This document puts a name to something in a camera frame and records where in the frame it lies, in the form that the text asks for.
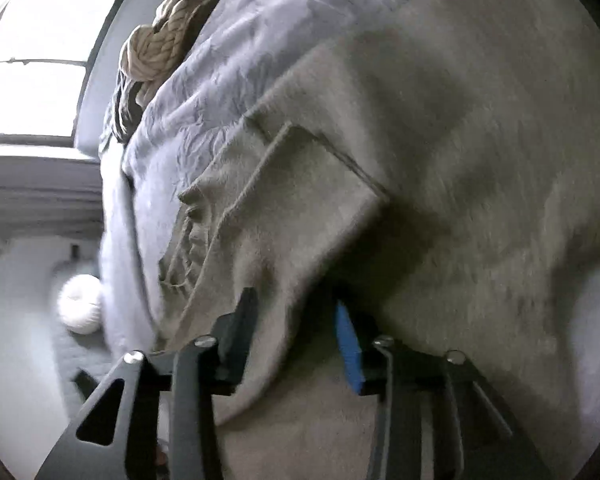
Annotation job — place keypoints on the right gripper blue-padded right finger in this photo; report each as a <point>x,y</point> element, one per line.
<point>437,416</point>

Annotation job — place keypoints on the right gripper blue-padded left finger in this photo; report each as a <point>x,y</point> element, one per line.
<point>114,435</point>

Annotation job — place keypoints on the olive knit sweater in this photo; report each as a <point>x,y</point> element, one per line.
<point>440,175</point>

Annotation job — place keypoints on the grey quilted floor mat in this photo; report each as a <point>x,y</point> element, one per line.
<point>74,352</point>

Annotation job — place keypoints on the white round cushion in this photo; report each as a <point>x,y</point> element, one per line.
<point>79,304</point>

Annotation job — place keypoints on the white radiator under window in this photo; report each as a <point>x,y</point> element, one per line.
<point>46,191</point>

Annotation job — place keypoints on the dark patterned garment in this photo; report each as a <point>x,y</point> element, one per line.
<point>122,114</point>

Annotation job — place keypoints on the bright window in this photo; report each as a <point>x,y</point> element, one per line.
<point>48,50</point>

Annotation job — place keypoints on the lavender embossed bedspread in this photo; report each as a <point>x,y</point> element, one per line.
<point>243,49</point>

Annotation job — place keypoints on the beige cable knit sweater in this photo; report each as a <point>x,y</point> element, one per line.
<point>152,52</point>

